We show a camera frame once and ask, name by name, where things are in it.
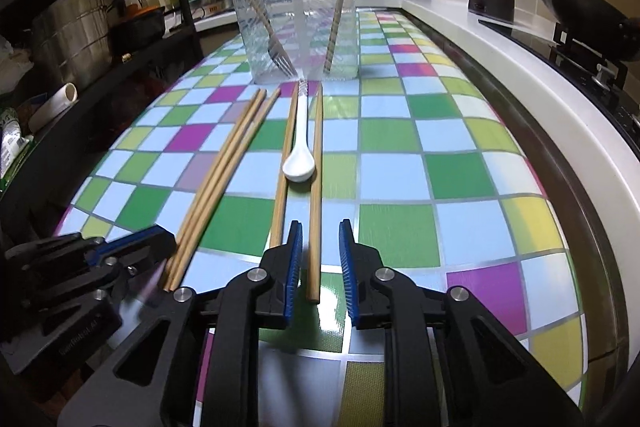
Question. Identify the black wok orange handle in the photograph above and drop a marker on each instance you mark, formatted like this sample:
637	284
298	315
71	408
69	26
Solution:
600	26

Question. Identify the black gas stove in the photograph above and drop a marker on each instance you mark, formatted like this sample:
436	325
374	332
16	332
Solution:
600	80

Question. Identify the white striped spoon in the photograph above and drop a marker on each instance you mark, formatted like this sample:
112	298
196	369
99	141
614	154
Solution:
300	164

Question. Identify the stainless steel stock pot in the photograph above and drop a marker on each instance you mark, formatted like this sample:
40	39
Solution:
70	41

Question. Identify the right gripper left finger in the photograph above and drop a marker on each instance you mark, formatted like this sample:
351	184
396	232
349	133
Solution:
195	355

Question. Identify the clear plastic container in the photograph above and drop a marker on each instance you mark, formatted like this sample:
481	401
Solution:
303	27

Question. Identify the grey handled fork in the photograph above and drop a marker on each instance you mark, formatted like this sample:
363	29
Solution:
276	51

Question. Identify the black shelving rack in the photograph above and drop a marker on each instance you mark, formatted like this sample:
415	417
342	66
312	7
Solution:
152	42

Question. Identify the white paper roll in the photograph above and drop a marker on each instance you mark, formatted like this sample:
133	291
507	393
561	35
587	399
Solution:
54	107

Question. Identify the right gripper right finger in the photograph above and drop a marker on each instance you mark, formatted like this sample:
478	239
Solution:
448	360

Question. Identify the checkered table cover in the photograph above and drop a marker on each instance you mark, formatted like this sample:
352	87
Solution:
426	172

